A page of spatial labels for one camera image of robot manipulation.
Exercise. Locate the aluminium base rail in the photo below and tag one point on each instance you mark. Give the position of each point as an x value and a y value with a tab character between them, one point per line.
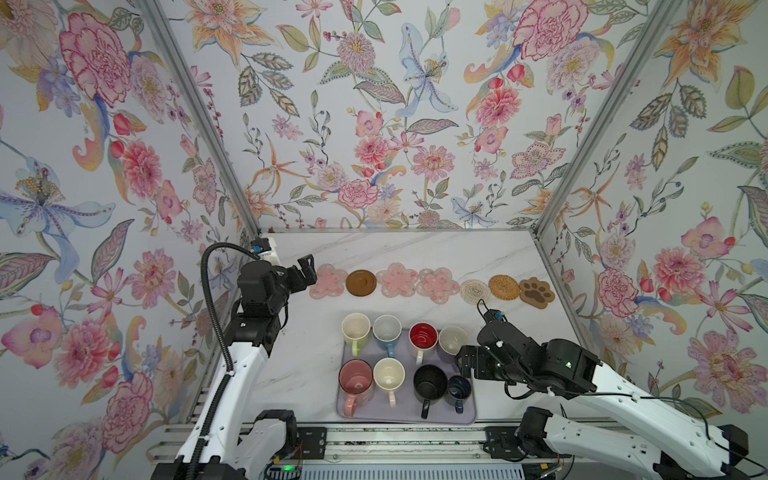
353	450

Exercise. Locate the brown wooden round coaster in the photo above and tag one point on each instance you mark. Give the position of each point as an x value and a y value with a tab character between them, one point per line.
361	283

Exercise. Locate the red inside white mug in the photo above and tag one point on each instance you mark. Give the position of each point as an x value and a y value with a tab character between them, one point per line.
422	341

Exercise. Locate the green mug white inside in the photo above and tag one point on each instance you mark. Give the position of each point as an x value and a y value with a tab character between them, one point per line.
356	329

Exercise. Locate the pink flower coaster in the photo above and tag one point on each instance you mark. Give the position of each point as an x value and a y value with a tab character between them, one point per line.
397	280
331	282
438	285

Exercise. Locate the right corner aluminium post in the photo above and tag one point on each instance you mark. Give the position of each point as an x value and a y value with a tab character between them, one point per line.
657	22

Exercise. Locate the blue mug white inside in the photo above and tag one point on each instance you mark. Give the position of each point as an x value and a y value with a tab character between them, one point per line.
387	330

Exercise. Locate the lilac mug white inside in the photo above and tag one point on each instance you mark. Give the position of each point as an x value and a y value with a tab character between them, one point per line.
450	341

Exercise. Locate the left corner aluminium post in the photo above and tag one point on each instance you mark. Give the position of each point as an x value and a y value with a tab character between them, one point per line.
163	35

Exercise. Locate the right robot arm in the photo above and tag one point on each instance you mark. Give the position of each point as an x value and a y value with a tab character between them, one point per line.
667	438

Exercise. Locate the white embroidered round coaster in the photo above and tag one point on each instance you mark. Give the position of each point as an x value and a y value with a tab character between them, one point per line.
474	290

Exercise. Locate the black mug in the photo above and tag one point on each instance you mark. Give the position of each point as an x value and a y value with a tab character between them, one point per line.
430	384

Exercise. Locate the woven rattan round coaster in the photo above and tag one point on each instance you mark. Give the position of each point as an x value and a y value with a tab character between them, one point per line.
504	287

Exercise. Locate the brown paw shaped coaster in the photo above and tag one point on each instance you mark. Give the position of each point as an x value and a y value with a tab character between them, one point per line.
536	293

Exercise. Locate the corner aluminium post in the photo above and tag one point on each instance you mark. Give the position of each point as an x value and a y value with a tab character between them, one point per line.
657	22
163	35

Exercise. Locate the lilac drying mat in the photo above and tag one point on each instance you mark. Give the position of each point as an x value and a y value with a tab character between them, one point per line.
408	408

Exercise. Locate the small dark blue mug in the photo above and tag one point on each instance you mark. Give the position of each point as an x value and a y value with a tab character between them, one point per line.
459	390

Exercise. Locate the cream mug pink handle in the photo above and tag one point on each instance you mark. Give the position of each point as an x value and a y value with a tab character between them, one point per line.
389	375

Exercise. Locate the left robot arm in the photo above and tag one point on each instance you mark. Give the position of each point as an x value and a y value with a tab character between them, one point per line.
234	390

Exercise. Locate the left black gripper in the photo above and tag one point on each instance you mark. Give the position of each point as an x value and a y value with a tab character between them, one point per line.
309	275

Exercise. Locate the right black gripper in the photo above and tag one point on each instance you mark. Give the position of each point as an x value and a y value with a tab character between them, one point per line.
463	358

